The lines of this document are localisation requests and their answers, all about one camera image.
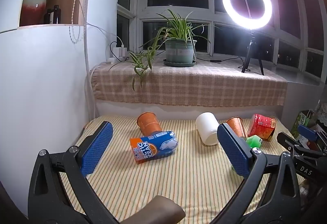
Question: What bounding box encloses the green paper box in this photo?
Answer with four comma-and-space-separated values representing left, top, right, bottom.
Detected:
291, 110, 318, 138

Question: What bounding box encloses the white cable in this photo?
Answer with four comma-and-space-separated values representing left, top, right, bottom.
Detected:
60, 0, 123, 47

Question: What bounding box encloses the orange paper cup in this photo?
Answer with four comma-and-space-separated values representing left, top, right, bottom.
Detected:
137, 112, 163, 136
226, 117, 248, 141

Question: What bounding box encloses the spider plant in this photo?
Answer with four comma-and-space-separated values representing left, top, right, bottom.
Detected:
109, 9, 217, 92

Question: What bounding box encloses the white cabinet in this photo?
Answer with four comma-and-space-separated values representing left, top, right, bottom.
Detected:
0, 0, 99, 217

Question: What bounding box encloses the brown padded handle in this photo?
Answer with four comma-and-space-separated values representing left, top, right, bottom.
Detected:
120, 195, 186, 224

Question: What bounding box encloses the dark bottle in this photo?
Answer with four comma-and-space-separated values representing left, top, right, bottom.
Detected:
44, 5, 62, 25

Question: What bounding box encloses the striped yellow cloth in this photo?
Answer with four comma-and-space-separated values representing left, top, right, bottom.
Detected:
60, 114, 306, 222

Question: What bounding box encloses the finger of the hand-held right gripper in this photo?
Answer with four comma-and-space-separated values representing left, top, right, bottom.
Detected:
297, 124, 327, 149
277, 132, 327, 161

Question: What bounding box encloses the small green cup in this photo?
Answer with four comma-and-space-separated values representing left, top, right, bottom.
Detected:
246, 135, 264, 149

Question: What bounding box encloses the black tripod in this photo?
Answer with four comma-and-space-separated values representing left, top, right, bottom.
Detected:
241, 31, 265, 76

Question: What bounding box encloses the checked beige cloth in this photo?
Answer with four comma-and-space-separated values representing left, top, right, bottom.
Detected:
91, 54, 288, 107

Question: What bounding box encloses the white power strip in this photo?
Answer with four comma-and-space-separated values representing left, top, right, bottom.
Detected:
107, 55, 128, 64

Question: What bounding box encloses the green plant pot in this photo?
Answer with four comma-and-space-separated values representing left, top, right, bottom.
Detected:
165, 38, 196, 63

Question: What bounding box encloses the white charger plug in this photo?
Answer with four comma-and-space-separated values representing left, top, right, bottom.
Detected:
114, 45, 127, 57

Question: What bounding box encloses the green pot saucer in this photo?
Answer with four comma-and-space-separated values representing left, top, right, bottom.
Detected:
163, 59, 197, 68

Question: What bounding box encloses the red instant noodle cup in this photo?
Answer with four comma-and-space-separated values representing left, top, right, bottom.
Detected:
248, 114, 277, 142

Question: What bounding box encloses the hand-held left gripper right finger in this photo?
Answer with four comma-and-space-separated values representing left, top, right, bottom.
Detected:
211, 123, 302, 224

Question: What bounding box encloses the beaded blind cord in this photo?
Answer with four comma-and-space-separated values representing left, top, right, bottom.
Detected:
68, 0, 93, 44

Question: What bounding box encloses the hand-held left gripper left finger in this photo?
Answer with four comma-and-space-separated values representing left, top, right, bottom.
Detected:
28, 121, 120, 224

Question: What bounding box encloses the white cup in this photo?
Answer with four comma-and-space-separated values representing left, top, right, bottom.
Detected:
195, 112, 220, 146

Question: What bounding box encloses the black ring light cable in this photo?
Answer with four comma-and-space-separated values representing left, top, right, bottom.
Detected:
196, 56, 245, 69

